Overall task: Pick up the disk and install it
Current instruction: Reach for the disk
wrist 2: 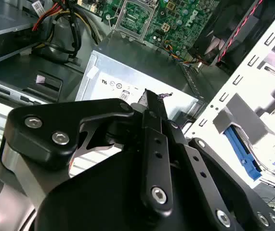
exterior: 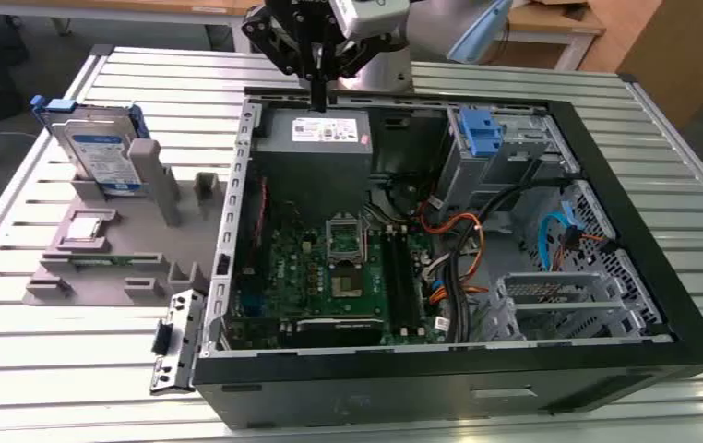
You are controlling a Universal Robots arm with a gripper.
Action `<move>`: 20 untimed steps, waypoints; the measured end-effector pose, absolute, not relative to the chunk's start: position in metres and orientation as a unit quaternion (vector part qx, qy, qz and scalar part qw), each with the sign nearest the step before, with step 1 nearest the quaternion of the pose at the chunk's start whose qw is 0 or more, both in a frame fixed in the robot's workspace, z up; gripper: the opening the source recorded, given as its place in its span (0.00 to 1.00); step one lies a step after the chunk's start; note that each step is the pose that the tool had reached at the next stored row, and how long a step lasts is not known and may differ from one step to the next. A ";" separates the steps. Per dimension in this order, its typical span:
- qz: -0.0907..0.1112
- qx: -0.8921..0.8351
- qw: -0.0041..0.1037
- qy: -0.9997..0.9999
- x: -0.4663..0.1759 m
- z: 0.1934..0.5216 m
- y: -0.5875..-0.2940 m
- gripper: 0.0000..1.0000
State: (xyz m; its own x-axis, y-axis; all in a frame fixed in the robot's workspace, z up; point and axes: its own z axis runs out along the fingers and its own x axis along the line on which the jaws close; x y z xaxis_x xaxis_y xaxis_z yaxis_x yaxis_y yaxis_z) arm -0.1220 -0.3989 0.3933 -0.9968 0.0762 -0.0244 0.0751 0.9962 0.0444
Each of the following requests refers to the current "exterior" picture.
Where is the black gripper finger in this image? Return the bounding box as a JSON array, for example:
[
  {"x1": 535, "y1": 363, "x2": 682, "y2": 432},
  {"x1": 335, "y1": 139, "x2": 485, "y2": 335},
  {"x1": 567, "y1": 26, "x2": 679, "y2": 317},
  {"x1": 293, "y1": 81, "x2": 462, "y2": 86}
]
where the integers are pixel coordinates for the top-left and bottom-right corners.
[
  {"x1": 241, "y1": 8, "x2": 321, "y2": 114},
  {"x1": 318, "y1": 31, "x2": 405, "y2": 114}
]

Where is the hard disk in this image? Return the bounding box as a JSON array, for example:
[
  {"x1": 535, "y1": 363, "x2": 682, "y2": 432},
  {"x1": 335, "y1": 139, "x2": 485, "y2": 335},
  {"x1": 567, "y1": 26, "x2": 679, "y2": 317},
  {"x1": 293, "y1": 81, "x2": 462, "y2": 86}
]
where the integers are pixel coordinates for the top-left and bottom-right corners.
[{"x1": 29, "y1": 94, "x2": 151, "y2": 198}]

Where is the blue data wire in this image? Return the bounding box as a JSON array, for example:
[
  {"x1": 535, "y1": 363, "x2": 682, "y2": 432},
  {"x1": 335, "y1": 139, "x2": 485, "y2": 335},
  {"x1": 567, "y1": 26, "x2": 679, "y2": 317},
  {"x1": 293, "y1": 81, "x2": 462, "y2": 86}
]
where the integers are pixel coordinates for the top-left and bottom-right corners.
[{"x1": 535, "y1": 201, "x2": 581, "y2": 274}]

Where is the wooden top white desk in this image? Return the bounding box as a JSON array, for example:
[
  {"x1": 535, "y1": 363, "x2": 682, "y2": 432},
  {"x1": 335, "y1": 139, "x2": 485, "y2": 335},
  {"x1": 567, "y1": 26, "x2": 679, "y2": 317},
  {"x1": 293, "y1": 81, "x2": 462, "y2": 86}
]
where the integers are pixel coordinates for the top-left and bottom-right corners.
[
  {"x1": 497, "y1": 0, "x2": 607, "y2": 70},
  {"x1": 0, "y1": 0, "x2": 265, "y2": 52}
]

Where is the grey power supply unit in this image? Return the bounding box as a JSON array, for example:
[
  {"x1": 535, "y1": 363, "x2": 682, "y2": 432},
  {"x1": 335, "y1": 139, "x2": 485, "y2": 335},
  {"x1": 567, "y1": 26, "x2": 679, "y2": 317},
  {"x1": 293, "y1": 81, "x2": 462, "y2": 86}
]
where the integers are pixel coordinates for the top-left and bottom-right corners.
[{"x1": 249, "y1": 108, "x2": 375, "y2": 222}]

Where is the blue plastic drive carrier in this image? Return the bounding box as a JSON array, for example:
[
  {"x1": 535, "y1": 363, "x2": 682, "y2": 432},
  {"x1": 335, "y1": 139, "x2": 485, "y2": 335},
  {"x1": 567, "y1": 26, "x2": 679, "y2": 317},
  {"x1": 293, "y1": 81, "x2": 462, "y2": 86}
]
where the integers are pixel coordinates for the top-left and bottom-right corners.
[{"x1": 457, "y1": 108, "x2": 503, "y2": 157}]

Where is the grey metal drive cage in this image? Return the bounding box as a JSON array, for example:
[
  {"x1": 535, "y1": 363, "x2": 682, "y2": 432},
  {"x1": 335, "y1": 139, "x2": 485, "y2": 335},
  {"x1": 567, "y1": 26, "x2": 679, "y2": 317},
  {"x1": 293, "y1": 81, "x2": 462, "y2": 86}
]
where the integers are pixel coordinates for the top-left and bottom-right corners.
[{"x1": 438, "y1": 105, "x2": 579, "y2": 218}]

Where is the metal socket cover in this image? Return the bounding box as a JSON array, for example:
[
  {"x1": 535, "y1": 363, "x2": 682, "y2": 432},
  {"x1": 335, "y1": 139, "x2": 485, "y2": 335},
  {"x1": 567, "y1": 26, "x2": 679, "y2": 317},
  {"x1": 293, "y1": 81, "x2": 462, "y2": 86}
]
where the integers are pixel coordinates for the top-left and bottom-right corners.
[{"x1": 323, "y1": 212, "x2": 369, "y2": 269}]

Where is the black RAM slot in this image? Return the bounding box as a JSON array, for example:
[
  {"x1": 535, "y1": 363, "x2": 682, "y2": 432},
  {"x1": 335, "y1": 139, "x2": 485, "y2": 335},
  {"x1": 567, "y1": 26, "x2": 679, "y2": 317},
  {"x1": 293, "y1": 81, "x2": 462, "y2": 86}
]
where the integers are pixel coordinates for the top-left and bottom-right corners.
[
  {"x1": 383, "y1": 226, "x2": 406, "y2": 336},
  {"x1": 399, "y1": 226, "x2": 425, "y2": 334}
]

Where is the green motherboard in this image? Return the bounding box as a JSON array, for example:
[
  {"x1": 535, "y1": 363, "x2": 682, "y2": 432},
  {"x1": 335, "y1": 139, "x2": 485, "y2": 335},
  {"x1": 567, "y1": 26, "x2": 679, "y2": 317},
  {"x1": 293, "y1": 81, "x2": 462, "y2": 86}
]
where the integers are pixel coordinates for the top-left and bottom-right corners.
[{"x1": 230, "y1": 216, "x2": 450, "y2": 347}]

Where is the CPU socket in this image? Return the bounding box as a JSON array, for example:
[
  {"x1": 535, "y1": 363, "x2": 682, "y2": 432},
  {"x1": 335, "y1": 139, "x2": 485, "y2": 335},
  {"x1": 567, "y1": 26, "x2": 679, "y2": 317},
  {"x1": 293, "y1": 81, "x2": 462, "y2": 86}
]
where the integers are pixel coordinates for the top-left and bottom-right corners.
[{"x1": 329, "y1": 270, "x2": 369, "y2": 300}]

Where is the silver CPU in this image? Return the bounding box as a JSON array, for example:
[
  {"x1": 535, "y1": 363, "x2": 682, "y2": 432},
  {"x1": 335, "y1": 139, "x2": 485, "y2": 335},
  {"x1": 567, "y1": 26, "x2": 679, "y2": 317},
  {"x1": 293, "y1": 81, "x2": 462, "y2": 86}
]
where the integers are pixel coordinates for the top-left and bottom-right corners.
[{"x1": 65, "y1": 216, "x2": 105, "y2": 239}]

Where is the grey plastic parts rack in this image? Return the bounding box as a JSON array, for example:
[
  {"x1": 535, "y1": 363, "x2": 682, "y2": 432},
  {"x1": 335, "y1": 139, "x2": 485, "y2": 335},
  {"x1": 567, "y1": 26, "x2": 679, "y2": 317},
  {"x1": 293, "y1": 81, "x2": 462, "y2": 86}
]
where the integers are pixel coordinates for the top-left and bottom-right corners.
[{"x1": 22, "y1": 140, "x2": 229, "y2": 308}]

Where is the green RAM stick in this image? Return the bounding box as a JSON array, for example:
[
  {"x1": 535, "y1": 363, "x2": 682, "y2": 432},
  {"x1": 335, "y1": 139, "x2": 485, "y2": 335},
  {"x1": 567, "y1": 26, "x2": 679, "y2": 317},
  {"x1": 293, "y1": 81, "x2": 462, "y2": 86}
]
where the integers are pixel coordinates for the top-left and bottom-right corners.
[{"x1": 66, "y1": 254, "x2": 134, "y2": 268}]

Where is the brown wooden cabinet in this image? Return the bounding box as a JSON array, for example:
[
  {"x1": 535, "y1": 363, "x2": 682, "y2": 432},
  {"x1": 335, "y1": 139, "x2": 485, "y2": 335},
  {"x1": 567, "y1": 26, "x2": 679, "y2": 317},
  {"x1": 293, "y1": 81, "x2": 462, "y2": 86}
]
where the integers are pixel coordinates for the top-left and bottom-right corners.
[{"x1": 617, "y1": 0, "x2": 703, "y2": 130}]

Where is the black graphics card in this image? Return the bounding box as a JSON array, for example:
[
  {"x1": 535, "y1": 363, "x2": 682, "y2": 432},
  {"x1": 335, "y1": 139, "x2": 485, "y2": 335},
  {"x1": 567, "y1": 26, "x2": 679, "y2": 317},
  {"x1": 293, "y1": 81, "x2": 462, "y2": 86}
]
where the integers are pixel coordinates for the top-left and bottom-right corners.
[{"x1": 278, "y1": 315, "x2": 385, "y2": 348}]

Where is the black open PC case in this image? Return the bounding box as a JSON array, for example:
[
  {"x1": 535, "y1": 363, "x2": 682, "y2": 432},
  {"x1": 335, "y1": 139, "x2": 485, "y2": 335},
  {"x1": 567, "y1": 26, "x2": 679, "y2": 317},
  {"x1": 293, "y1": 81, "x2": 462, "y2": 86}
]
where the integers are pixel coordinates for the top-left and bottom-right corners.
[{"x1": 191, "y1": 85, "x2": 703, "y2": 430}]

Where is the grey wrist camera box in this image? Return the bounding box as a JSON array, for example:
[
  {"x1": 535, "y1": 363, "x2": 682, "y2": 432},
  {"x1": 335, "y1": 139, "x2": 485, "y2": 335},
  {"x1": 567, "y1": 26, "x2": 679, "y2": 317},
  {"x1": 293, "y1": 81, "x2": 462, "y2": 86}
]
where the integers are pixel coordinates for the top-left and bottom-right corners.
[{"x1": 329, "y1": 0, "x2": 411, "y2": 42}]

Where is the orange wire bundle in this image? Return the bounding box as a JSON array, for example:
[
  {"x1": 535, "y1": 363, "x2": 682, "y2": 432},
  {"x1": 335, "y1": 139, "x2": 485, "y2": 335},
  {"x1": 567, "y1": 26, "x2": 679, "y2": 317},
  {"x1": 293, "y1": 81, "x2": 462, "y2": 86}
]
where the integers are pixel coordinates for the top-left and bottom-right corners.
[{"x1": 417, "y1": 210, "x2": 487, "y2": 305}]

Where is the black cable bundle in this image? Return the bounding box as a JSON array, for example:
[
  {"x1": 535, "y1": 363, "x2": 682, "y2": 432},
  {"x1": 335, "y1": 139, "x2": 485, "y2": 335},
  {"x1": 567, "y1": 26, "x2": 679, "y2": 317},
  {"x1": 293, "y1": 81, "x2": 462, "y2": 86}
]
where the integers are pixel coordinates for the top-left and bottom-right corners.
[{"x1": 445, "y1": 177, "x2": 579, "y2": 343}]

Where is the grey metal slot retainer bracket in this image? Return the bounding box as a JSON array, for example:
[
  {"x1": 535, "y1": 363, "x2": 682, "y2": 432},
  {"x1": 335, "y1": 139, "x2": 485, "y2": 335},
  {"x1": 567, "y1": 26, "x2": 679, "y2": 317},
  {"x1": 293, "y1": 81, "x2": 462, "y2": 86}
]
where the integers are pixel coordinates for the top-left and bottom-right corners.
[{"x1": 149, "y1": 288, "x2": 207, "y2": 397}]

